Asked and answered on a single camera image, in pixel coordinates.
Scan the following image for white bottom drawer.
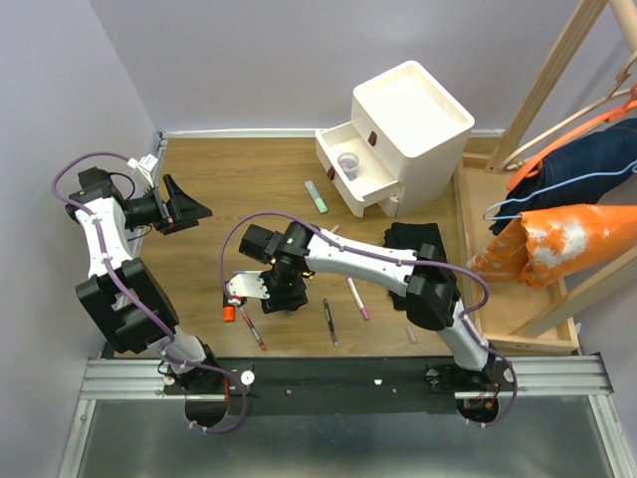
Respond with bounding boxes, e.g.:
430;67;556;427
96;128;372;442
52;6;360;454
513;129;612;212
331;166;402;217

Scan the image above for pink tip marker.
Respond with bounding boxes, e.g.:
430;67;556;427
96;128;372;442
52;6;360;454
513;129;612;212
346;277;369;321

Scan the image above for black mounting base bar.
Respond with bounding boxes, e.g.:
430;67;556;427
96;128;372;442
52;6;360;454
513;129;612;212
163;356;522;417

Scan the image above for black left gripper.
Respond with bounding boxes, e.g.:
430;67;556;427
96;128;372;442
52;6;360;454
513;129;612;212
123;172;212;234

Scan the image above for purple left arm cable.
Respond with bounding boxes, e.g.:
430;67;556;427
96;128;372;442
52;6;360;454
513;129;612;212
51;151;249;435

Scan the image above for red pen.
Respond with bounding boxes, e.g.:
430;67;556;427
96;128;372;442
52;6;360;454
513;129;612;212
239;306;268;352

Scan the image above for orange black highlighter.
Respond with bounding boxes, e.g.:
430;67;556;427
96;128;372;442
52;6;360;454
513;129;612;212
222;294;236;324

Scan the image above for orange hanger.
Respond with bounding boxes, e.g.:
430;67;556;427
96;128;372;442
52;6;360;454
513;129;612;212
507;84;636;191

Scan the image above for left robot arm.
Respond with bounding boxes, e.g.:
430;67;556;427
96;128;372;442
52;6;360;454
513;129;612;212
66;167;223;393

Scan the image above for dark purple pen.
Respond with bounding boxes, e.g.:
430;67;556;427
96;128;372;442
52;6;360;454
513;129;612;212
322;299;338;347

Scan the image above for light blue wire hanger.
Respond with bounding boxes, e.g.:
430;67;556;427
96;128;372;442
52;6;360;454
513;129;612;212
481;161;637;221

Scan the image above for translucent purple cup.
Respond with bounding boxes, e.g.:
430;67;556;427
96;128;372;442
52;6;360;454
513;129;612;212
337;152;359;181

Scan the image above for small clear tube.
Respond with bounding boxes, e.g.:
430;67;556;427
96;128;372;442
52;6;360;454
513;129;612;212
405;327;417;345

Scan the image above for black folded cloth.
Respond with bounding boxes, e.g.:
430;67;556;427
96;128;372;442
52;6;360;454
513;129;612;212
383;222;448;312

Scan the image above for dark blue jeans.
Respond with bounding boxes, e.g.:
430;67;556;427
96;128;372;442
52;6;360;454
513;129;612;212
490;118;636;235

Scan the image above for orange white garment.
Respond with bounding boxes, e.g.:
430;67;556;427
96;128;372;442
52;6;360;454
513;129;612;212
469;204;636;289

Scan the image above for green grey highlighter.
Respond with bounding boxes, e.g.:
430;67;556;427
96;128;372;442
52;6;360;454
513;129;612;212
305;180;328;214

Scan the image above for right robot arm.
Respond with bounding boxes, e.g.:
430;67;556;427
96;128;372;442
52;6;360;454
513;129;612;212
227;221;495;390

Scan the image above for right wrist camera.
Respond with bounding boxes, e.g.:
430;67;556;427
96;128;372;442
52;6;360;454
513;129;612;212
226;271;270;307

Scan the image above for wooden hanger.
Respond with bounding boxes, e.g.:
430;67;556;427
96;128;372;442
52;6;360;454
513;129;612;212
498;53;636;172

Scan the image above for white drawer cabinet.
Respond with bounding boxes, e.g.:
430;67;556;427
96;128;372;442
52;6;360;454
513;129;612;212
351;60;475;217

